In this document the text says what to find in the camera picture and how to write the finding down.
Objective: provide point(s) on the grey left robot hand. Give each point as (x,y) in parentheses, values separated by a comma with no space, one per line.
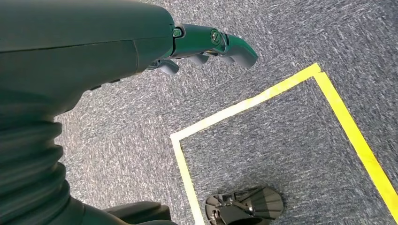
(77,46)

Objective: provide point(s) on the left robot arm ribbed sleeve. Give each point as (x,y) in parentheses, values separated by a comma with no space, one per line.
(28,174)

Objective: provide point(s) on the black robot foot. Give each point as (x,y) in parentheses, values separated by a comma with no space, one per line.
(264,202)

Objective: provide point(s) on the yellow floor tape square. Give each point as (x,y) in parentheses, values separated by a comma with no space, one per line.
(341,108)

